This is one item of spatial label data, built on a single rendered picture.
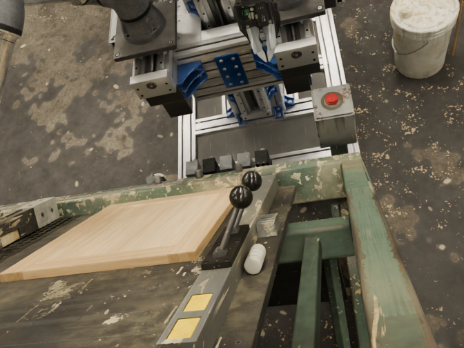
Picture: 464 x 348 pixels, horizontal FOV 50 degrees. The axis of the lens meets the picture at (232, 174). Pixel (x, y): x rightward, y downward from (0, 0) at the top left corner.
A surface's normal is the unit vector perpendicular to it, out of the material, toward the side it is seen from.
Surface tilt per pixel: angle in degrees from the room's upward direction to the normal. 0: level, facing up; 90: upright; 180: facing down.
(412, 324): 51
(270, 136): 0
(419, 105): 0
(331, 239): 39
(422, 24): 0
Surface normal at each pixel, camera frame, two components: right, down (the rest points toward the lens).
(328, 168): -0.18, 0.20
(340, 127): 0.03, 0.88
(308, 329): -0.18, -0.97
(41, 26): -0.25, -0.46
